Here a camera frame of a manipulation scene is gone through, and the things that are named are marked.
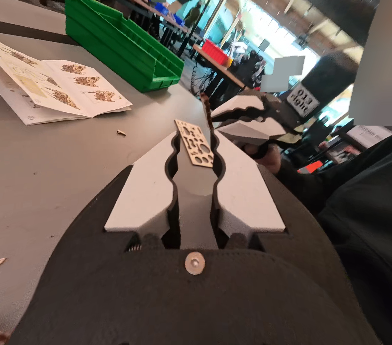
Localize illustrated instruction booklet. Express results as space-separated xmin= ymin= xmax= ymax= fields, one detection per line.
xmin=0 ymin=42 xmax=133 ymax=126

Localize orange traffic cone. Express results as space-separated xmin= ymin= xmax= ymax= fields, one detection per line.
xmin=298 ymin=161 xmax=323 ymax=175

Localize red storage bin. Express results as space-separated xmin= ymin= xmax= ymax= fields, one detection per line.
xmin=202 ymin=39 xmax=234 ymax=67

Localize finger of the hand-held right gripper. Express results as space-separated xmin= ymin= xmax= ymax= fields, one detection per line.
xmin=211 ymin=95 xmax=264 ymax=121
xmin=216 ymin=120 xmax=287 ymax=146

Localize green plastic bin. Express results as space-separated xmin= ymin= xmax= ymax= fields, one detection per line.
xmin=64 ymin=0 xmax=185 ymax=93

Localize framed sign on easel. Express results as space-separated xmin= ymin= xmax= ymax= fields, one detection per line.
xmin=346 ymin=125 xmax=392 ymax=151

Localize wooden parts sheet round holes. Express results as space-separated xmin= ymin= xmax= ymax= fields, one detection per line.
xmin=175 ymin=119 xmax=215 ymax=168

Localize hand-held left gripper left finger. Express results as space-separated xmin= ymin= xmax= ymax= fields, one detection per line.
xmin=104 ymin=131 xmax=180 ymax=249

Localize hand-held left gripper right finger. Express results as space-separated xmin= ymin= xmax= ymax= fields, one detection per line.
xmin=211 ymin=131 xmax=286 ymax=240

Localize black dumbbell rack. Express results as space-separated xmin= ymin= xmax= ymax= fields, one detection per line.
xmin=242 ymin=50 xmax=266 ymax=88

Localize person's right hand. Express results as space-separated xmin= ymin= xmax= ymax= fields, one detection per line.
xmin=245 ymin=142 xmax=282 ymax=175

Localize person's right forearm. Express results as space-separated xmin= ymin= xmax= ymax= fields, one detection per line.
xmin=274 ymin=134 xmax=392 ymax=214

